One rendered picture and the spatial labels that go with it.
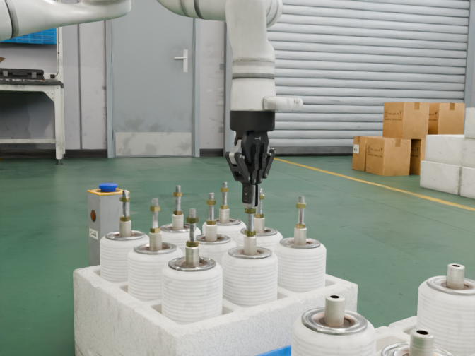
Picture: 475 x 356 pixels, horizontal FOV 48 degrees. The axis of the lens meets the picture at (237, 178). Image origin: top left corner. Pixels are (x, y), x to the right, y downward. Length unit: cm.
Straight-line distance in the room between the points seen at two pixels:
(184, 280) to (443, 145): 305
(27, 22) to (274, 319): 64
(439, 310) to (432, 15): 650
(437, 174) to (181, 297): 305
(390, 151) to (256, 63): 366
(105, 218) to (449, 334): 72
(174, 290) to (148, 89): 512
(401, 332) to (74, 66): 529
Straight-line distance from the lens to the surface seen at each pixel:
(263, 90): 85
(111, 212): 118
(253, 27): 85
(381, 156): 448
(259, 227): 107
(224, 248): 97
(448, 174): 365
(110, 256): 102
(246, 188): 88
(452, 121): 481
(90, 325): 106
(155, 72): 589
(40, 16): 99
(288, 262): 96
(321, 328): 62
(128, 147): 586
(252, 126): 85
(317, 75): 633
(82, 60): 587
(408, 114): 454
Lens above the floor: 49
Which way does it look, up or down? 7 degrees down
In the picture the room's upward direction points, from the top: 1 degrees clockwise
